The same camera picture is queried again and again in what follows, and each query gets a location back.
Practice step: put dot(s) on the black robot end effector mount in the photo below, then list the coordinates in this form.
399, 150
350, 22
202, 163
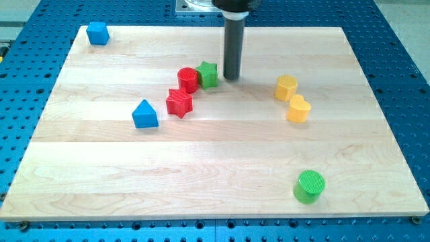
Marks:
236, 9

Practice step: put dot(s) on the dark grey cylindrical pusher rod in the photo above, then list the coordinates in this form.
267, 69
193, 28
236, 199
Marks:
233, 44

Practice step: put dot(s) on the blue pentagon house block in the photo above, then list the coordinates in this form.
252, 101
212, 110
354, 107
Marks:
144, 116

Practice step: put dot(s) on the red cylinder block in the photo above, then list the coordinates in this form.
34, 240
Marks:
188, 79

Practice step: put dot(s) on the blue cube block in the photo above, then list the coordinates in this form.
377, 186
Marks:
97, 33

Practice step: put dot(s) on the yellow hexagon block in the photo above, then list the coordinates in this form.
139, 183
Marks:
286, 87

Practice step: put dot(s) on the green cylinder block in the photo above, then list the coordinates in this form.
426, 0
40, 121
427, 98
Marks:
309, 187

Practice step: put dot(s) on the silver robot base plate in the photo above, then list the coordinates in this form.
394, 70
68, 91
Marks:
195, 6

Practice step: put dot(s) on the red star block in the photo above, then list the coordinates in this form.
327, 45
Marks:
179, 102

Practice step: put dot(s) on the light wooden board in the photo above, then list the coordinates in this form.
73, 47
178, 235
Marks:
235, 155

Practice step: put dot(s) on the green star block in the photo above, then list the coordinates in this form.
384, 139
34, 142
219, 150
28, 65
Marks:
207, 75

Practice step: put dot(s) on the yellow heart block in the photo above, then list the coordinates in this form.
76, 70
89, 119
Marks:
299, 109

